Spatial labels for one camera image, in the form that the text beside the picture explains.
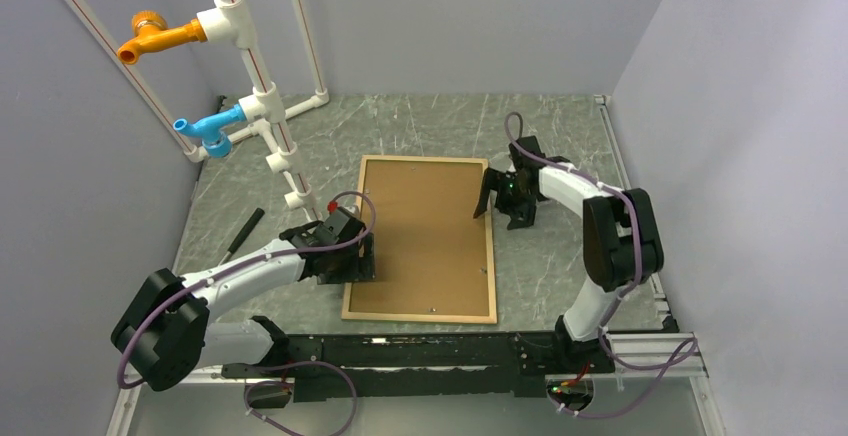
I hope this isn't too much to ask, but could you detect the aluminium rail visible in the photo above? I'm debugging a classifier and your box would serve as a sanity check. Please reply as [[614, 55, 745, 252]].
[[108, 331, 724, 435]]

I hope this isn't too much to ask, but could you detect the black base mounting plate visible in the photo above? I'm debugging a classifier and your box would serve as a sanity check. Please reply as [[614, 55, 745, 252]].
[[221, 331, 615, 402]]

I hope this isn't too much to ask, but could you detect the wooden picture frame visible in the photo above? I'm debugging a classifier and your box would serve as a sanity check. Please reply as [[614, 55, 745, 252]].
[[341, 154, 499, 326]]

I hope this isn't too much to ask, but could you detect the orange plastic faucet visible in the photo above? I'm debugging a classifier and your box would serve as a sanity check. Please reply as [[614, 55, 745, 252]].
[[116, 11, 208, 65]]

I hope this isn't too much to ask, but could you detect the blue plastic faucet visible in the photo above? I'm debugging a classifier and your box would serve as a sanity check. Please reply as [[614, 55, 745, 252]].
[[172, 104, 247, 158]]

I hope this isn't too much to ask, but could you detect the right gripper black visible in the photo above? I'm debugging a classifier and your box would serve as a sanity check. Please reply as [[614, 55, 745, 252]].
[[474, 167, 537, 230]]

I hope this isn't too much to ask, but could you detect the black handled hammer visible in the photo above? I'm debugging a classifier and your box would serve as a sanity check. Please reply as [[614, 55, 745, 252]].
[[218, 208, 265, 265]]

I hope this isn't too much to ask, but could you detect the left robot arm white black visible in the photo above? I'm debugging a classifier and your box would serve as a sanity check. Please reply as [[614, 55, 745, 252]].
[[110, 207, 375, 391]]

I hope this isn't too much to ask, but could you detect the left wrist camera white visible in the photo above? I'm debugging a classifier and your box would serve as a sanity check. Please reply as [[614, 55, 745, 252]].
[[327, 200, 361, 218]]

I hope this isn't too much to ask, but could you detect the white pvc pipe stand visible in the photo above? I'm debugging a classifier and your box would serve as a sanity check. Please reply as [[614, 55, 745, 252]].
[[64, 0, 329, 221]]

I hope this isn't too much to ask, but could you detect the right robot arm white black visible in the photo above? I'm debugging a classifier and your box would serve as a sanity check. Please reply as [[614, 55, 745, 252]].
[[473, 136, 664, 371]]

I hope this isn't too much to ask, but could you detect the brown backing board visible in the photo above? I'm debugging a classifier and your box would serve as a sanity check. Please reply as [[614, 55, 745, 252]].
[[349, 159, 492, 318]]

